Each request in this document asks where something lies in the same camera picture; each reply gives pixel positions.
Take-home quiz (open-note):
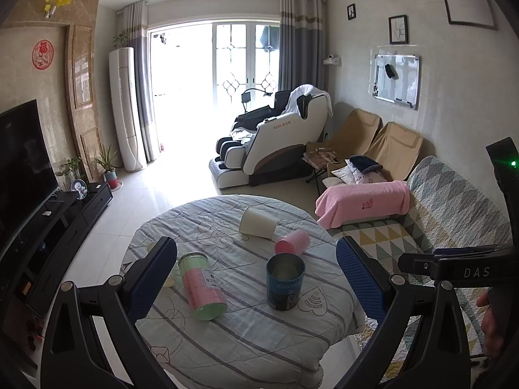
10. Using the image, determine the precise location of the red round wall decoration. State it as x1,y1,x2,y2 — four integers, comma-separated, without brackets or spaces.
32,39,54,69

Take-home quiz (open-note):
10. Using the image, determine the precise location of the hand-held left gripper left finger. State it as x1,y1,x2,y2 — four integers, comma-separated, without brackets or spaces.
41,236,179,389

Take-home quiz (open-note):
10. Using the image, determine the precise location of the pink blanket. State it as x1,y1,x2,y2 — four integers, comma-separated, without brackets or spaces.
315,180,410,230

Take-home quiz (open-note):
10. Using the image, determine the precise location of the pink and green tin can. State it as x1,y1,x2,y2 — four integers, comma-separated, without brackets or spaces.
177,251,228,322

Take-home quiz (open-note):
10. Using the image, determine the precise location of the white cup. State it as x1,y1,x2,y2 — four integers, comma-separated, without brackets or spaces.
239,206,281,241

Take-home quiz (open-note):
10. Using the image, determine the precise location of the wall whiteboard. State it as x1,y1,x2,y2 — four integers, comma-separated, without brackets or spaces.
372,53,422,110

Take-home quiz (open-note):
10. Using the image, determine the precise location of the white patterned pillow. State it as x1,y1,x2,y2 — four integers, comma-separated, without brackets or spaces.
331,160,387,189

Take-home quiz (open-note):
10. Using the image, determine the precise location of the grey curtain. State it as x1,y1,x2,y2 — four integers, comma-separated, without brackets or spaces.
122,1,160,163
278,0,330,109

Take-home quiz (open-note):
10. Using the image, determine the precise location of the white cloth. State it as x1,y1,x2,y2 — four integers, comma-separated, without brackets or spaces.
283,84,335,116

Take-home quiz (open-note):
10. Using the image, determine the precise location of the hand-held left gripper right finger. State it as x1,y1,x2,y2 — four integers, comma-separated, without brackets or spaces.
336,236,485,389

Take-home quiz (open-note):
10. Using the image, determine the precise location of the glass balcony door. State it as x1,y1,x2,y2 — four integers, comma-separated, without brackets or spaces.
148,19,281,163

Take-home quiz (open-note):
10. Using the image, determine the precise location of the small folding table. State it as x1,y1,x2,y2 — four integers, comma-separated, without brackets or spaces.
302,146,350,196

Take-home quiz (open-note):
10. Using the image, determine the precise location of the sofa with triangle-pattern cover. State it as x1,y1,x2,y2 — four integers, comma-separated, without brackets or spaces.
324,155,515,379

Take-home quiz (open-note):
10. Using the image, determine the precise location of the white standing air conditioner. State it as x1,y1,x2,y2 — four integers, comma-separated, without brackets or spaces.
108,47,148,172

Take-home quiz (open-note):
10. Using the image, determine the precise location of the pink cup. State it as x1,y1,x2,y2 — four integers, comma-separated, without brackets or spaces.
275,229,311,256

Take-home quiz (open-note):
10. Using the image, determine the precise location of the black television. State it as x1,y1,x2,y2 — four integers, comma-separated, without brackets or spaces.
0,98,60,254

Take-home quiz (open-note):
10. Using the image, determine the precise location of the black phone stand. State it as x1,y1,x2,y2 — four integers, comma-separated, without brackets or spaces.
239,87,277,112

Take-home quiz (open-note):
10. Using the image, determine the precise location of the black television stand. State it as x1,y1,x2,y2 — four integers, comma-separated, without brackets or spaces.
0,182,114,335

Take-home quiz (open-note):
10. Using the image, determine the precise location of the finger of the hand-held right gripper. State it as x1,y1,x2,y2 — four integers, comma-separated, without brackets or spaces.
432,244,519,258
398,252,519,282

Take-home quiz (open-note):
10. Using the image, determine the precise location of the potted plant in red pot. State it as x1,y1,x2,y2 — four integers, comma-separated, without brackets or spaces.
93,143,123,191

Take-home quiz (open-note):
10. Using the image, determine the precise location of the dark blue cloth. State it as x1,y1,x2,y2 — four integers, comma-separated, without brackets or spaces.
349,155,384,176

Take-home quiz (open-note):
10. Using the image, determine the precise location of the black line-art picture frame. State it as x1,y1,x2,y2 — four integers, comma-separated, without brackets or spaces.
388,15,409,45

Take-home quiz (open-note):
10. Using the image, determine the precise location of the round table with striped cloth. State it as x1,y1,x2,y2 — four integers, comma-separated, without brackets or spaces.
119,194,369,389

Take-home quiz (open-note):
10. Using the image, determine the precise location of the leafy potted plant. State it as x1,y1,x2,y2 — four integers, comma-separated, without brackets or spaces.
54,156,84,189

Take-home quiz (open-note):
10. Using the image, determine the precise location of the round photo plate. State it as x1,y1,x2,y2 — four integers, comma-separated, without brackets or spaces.
70,178,88,202

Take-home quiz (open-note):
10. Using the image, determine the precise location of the blue tin can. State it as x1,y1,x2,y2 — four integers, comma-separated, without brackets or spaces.
265,252,306,311

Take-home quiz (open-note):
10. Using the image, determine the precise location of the person's right hand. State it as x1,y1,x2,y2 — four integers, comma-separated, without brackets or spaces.
476,291,504,360

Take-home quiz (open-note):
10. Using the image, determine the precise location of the tan folding chair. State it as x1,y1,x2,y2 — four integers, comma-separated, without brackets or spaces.
365,122,425,183
305,108,383,183

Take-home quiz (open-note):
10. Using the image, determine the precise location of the white massage chair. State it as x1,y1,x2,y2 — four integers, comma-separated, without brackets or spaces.
208,84,329,189

